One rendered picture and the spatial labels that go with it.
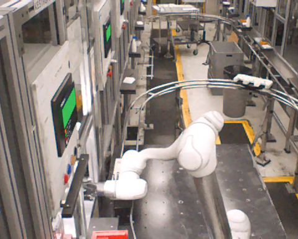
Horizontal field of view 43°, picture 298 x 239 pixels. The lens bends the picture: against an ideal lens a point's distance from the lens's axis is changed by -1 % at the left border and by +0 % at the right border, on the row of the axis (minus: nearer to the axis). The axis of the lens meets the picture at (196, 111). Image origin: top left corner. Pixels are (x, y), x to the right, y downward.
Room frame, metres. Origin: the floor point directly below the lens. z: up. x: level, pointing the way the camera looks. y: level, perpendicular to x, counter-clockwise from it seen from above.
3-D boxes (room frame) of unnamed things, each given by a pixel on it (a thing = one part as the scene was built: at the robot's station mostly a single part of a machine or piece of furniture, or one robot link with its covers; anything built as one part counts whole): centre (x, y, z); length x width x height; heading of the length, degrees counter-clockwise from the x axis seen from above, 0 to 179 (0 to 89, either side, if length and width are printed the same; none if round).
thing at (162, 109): (6.22, 0.59, 0.01); 5.85 x 0.59 x 0.01; 7
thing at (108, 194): (1.53, 0.42, 1.01); 0.09 x 0.06 x 0.09; 6
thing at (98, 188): (1.52, 0.49, 1.01); 0.09 x 0.07 x 0.08; 96
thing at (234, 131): (3.86, -0.46, 0.01); 1.00 x 0.55 x 0.01; 7
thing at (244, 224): (1.44, -0.22, 0.85); 0.18 x 0.16 x 0.22; 168
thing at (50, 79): (1.09, 0.57, 1.60); 0.42 x 0.29 x 0.46; 7
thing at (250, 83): (3.54, -0.55, 0.84); 0.37 x 0.14 x 0.10; 65
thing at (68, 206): (1.11, 0.43, 1.37); 0.36 x 0.04 x 0.04; 7
